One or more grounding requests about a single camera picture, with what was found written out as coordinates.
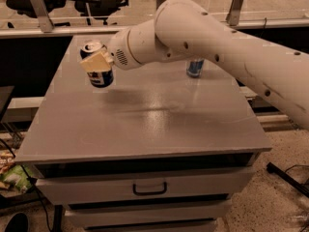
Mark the aluminium rail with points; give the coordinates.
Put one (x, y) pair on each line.
(72, 31)

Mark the grey drawer cabinet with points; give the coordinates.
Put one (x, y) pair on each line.
(152, 119)

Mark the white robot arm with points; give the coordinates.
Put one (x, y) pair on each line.
(181, 29)

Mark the snack bags on floor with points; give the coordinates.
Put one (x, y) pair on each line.
(12, 175)

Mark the right metal bracket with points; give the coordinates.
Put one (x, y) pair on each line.
(233, 15)

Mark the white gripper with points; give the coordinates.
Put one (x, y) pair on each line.
(120, 48)

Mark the blue pepsi can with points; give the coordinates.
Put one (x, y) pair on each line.
(97, 63)

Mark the middle grey drawer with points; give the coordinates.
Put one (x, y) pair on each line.
(144, 214)

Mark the black round object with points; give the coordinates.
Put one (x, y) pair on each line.
(18, 223)

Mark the black stand leg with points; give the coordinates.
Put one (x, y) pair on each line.
(271, 168)

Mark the left metal bracket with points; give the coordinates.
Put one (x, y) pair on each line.
(42, 15)

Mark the red bull can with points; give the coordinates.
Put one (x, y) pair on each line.
(194, 69)

